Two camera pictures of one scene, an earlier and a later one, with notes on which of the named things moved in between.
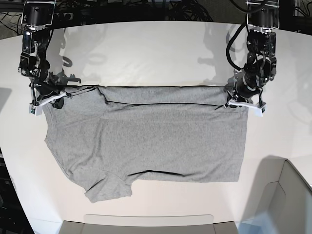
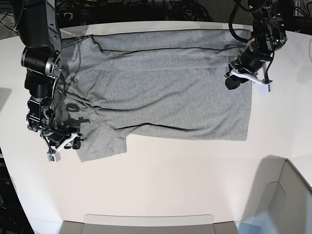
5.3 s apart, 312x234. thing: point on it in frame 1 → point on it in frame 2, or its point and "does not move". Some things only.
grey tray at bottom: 148,224 does not move
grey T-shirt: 109,137 → 153,83
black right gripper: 246,85 → 250,59
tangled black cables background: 188,10 does not move
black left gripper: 47,84 → 57,137
